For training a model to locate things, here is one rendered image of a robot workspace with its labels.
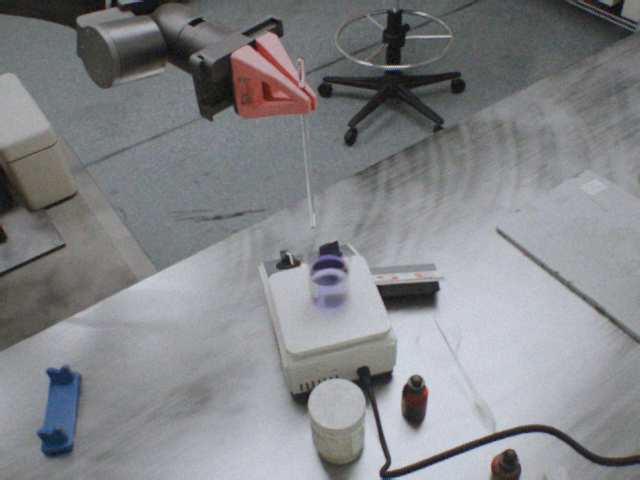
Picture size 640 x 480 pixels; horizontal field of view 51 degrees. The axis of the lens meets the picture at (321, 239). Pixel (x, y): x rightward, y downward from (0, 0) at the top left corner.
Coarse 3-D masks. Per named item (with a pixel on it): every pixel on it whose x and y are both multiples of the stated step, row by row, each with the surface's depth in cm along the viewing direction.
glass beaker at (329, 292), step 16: (320, 240) 74; (336, 240) 74; (304, 256) 72; (320, 256) 75; (352, 256) 72; (320, 272) 70; (336, 272) 70; (320, 288) 72; (336, 288) 72; (320, 304) 74; (336, 304) 74
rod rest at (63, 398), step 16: (48, 368) 78; (64, 368) 78; (64, 384) 80; (48, 400) 78; (64, 400) 78; (48, 416) 77; (64, 416) 77; (48, 432) 73; (64, 432) 74; (48, 448) 74; (64, 448) 74
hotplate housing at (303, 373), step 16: (272, 304) 79; (272, 320) 79; (320, 352) 74; (336, 352) 74; (352, 352) 74; (368, 352) 74; (384, 352) 75; (288, 368) 74; (304, 368) 74; (320, 368) 74; (336, 368) 75; (352, 368) 76; (368, 368) 76; (384, 368) 78; (288, 384) 76; (304, 384) 76; (368, 384) 75
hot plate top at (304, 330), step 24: (360, 264) 80; (288, 288) 78; (360, 288) 77; (288, 312) 76; (312, 312) 75; (336, 312) 75; (360, 312) 75; (384, 312) 75; (288, 336) 73; (312, 336) 73; (336, 336) 73; (360, 336) 73; (384, 336) 74
